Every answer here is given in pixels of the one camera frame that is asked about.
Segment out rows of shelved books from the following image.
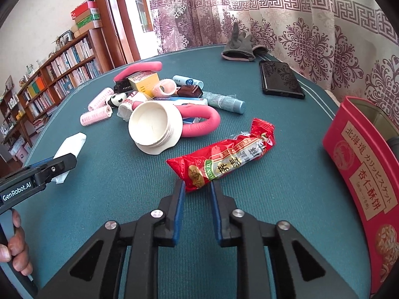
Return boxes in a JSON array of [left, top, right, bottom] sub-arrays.
[[23, 37, 102, 131]]

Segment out black comb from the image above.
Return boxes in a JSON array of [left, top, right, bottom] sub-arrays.
[[114, 79, 133, 93]]

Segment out cardboard box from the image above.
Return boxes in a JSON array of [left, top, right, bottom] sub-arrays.
[[72, 20, 103, 35]]

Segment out dark brown small box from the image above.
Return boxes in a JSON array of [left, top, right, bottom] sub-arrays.
[[177, 84, 203, 98]]

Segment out panda figure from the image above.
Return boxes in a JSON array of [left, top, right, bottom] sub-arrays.
[[104, 93, 128, 109]]

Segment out patterned curtain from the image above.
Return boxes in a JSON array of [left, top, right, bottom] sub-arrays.
[[146, 0, 399, 122]]

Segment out wooden bookshelf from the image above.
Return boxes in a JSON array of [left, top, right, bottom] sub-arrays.
[[15, 29, 105, 134]]

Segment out yellow medicine box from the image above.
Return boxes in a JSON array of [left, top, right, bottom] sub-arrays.
[[128, 71, 159, 97]]

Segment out red white small packet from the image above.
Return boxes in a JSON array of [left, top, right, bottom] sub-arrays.
[[126, 91, 147, 103]]

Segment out grey work glove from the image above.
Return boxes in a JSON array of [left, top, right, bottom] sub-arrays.
[[221, 22, 257, 62]]

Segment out white plastic cup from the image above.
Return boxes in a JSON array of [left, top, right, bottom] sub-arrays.
[[128, 100, 183, 155]]

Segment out blue white medicine box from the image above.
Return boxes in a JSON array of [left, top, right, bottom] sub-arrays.
[[153, 96, 208, 123]]

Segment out black phone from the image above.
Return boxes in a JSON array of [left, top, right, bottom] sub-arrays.
[[259, 60, 306, 99]]

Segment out red gift box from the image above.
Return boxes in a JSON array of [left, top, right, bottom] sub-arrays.
[[71, 1, 99, 20]]

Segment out green gift box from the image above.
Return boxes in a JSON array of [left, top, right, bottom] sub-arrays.
[[76, 14, 101, 28]]

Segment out teal tube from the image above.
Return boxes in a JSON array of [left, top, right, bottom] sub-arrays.
[[202, 91, 246, 114]]

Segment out wooden door frame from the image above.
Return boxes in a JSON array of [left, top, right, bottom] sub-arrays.
[[90, 0, 156, 66]]

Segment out white blue tube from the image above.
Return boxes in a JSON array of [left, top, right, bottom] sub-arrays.
[[173, 75, 204, 90]]

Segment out pink foam curler rod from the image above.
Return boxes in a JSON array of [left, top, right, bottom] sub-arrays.
[[175, 104, 221, 138], [113, 61, 163, 83]]

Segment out person's left hand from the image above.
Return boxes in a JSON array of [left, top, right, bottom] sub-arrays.
[[0, 209, 33, 276]]

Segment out small wooden shelf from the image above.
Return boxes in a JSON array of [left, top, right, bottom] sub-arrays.
[[0, 76, 33, 164]]

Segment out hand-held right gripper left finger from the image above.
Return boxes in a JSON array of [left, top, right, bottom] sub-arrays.
[[37, 179, 187, 299]]

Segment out white tissue packet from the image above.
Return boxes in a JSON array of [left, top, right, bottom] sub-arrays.
[[53, 132, 87, 185]]

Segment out red tin container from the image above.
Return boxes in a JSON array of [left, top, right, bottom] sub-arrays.
[[322, 96, 399, 293]]

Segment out film strip picture frame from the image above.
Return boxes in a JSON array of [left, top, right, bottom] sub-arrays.
[[56, 29, 75, 46]]

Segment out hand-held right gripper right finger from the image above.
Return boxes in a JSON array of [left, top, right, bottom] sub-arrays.
[[209, 181, 357, 299]]

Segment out red snack packet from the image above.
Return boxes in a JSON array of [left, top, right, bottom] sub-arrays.
[[166, 118, 276, 194]]

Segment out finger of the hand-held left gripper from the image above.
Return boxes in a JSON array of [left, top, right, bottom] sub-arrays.
[[24, 159, 58, 169], [34, 153, 77, 190]]

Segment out white wrapper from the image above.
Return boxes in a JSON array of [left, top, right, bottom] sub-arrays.
[[117, 101, 136, 122]]

